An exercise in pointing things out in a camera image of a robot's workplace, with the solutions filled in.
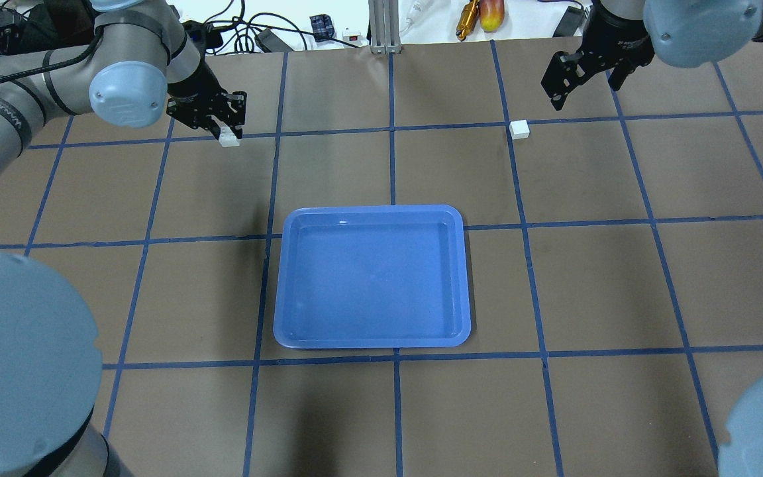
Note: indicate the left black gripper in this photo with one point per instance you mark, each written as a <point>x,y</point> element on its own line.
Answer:
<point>199,89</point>

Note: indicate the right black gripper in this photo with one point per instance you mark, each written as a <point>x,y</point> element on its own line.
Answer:
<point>613,38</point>

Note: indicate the blue plastic tray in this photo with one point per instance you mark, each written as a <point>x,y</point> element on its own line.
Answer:
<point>373,277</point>

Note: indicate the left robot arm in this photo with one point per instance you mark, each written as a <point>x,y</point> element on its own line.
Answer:
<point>141,64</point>

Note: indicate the brass cylinder tool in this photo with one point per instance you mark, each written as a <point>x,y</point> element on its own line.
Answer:
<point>467,21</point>

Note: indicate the aluminium frame post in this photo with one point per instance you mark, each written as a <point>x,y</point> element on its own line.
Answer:
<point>383,27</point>

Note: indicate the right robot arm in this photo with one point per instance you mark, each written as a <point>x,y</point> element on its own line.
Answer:
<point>687,34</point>

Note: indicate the white block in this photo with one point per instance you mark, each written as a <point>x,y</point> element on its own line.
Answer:
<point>228,138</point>
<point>519,129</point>

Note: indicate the black power adapter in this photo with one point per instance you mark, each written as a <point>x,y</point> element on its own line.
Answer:
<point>267,41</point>

